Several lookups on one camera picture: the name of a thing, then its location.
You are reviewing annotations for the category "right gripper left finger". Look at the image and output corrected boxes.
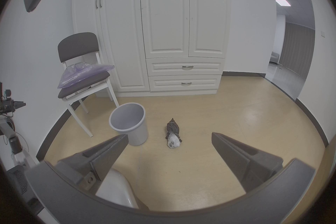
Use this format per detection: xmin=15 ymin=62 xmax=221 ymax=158
xmin=55 ymin=134 xmax=129 ymax=192

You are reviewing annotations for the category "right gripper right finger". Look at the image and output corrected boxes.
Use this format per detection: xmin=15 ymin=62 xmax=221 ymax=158
xmin=211 ymin=132 xmax=284 ymax=193

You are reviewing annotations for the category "black plastic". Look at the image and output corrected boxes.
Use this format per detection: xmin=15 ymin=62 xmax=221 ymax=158
xmin=165 ymin=117 xmax=181 ymax=142

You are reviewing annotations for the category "purple plastic bag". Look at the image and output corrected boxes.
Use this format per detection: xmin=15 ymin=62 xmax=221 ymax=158
xmin=58 ymin=62 xmax=115 ymax=89

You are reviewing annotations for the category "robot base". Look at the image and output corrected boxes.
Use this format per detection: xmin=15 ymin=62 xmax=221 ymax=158
xmin=6 ymin=149 xmax=139 ymax=210

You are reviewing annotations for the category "white trash bin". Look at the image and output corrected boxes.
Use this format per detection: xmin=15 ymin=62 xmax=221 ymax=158
xmin=109 ymin=103 xmax=149 ymax=146

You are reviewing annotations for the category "white chair with grey cushions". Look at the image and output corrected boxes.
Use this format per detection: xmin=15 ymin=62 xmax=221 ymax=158
xmin=57 ymin=32 xmax=120 ymax=137

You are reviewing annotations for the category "white wardrobe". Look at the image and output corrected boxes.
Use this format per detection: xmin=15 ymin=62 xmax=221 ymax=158
xmin=71 ymin=0 xmax=231 ymax=97

